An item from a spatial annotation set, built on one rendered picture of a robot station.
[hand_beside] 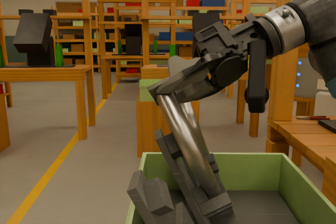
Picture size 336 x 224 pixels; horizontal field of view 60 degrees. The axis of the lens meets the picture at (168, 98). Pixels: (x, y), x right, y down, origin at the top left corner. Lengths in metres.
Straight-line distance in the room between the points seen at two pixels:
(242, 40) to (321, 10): 0.13
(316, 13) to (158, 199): 0.37
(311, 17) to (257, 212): 0.52
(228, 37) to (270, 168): 0.53
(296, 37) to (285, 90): 1.01
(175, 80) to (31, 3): 11.41
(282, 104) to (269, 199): 0.72
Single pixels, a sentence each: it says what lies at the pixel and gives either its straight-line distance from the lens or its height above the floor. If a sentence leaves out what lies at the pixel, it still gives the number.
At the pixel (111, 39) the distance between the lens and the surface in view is 10.37.
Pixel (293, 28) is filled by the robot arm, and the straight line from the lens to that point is 0.51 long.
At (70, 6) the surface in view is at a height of 2.28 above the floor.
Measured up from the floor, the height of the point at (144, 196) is 1.12.
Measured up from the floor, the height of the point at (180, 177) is 1.07.
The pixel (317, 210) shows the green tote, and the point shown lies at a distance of 0.75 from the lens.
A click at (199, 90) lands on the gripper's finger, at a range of 0.50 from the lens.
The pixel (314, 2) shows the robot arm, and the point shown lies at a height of 1.35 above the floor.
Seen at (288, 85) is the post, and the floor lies 1.06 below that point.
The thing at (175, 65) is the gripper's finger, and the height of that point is 1.25.
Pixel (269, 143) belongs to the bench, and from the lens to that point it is 1.61.
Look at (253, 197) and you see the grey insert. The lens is 0.91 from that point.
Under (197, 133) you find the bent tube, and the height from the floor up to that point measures 1.09.
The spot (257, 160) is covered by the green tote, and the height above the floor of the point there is 0.94.
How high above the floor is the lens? 1.30
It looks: 12 degrees down
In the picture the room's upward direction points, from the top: straight up
